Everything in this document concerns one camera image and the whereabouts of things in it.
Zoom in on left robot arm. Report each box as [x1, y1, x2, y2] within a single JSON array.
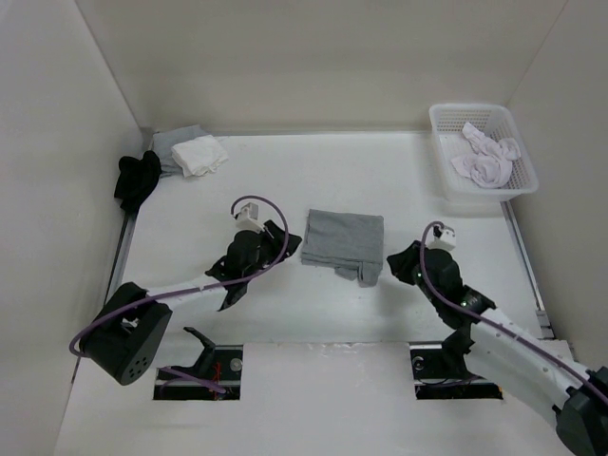
[[70, 220, 302, 385]]

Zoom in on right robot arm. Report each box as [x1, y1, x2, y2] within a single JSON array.
[[388, 240, 607, 455]]

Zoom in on folded white tank top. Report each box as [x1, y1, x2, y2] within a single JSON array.
[[171, 135, 229, 178]]

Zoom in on pale pink tank top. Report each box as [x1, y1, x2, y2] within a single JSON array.
[[451, 123, 522, 189]]

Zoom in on black tank top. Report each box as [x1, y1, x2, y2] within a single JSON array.
[[114, 150, 162, 214]]

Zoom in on folded light grey tank top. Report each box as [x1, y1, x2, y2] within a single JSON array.
[[152, 125, 206, 178]]

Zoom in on white plastic basket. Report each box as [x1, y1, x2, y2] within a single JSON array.
[[428, 104, 539, 203]]

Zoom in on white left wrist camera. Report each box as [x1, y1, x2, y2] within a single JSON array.
[[235, 202, 265, 233]]

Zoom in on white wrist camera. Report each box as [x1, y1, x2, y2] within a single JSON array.
[[235, 202, 265, 233], [426, 224, 457, 252]]

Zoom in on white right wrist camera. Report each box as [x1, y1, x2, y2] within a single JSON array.
[[426, 224, 457, 252]]

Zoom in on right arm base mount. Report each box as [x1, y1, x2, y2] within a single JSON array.
[[409, 344, 504, 400]]

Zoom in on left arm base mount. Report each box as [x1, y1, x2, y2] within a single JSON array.
[[153, 327, 244, 402]]

